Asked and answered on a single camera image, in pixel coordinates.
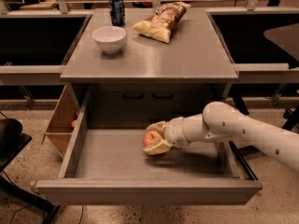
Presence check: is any blue soda can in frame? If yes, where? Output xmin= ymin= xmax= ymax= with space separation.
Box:
xmin=108 ymin=0 xmax=125 ymax=26

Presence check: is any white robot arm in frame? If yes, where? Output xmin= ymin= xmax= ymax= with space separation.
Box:
xmin=143 ymin=102 xmax=299 ymax=172

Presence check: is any wooden shelf box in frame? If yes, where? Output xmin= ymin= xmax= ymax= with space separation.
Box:
xmin=44 ymin=87 xmax=77 ymax=157

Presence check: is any white ceramic bowl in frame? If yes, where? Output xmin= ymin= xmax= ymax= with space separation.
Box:
xmin=93 ymin=26 xmax=127 ymax=54

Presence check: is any grey open top drawer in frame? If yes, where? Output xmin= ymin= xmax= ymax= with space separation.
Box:
xmin=36 ymin=89 xmax=263 ymax=205

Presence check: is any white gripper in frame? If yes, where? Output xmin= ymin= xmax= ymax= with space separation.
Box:
xmin=143 ymin=117 xmax=190 ymax=156

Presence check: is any red apple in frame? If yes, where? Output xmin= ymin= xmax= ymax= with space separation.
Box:
xmin=143 ymin=130 xmax=162 ymax=147

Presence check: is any yellow brown chip bag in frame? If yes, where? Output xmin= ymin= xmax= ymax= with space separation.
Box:
xmin=133 ymin=2 xmax=191 ymax=44

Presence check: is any black chair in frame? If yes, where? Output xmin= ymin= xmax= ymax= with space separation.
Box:
xmin=0 ymin=119 xmax=60 ymax=224

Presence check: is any small orange ball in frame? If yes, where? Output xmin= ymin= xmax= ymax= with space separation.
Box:
xmin=71 ymin=119 xmax=77 ymax=129

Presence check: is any grey counter cabinet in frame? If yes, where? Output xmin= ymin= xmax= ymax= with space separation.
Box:
xmin=61 ymin=8 xmax=238 ymax=129

